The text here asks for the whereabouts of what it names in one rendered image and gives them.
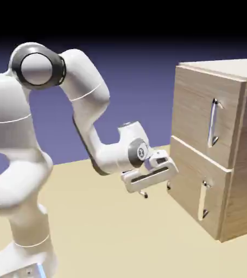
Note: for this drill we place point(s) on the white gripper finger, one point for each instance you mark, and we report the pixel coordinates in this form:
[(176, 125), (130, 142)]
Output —
[(169, 185), (143, 193)]

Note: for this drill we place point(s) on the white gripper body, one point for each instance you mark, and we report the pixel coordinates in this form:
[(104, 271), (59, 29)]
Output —
[(136, 184)]

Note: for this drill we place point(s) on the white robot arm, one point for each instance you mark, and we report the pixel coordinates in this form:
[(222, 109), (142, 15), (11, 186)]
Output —
[(27, 156)]

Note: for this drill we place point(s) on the light wood cabinet door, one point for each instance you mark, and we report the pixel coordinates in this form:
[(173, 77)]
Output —
[(192, 113), (186, 191)]

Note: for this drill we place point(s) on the light wood cabinet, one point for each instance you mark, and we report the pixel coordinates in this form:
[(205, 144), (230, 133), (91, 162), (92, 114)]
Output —
[(242, 152)]

